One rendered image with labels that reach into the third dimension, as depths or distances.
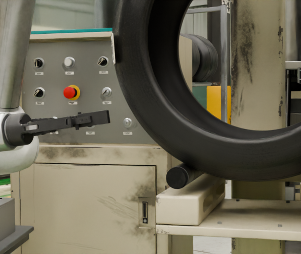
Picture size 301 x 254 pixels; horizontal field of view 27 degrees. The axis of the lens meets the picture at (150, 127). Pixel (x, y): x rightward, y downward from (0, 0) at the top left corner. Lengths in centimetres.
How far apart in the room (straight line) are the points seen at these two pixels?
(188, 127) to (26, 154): 77
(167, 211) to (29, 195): 95
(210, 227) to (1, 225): 80
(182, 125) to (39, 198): 100
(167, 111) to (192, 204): 19
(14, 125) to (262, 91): 61
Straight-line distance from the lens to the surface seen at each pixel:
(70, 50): 213
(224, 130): 150
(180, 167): 127
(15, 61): 181
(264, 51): 160
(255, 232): 126
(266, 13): 161
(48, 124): 141
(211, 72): 603
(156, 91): 125
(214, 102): 1140
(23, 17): 179
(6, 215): 193
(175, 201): 127
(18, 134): 146
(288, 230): 126
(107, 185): 205
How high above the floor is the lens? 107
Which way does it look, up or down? 3 degrees down
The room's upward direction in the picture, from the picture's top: 1 degrees counter-clockwise
